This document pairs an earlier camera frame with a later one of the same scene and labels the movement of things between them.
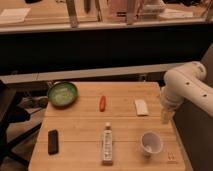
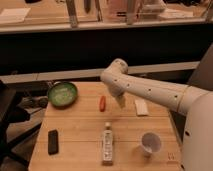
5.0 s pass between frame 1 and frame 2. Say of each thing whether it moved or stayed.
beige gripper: moved
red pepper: stayed
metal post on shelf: stayed
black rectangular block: stayed
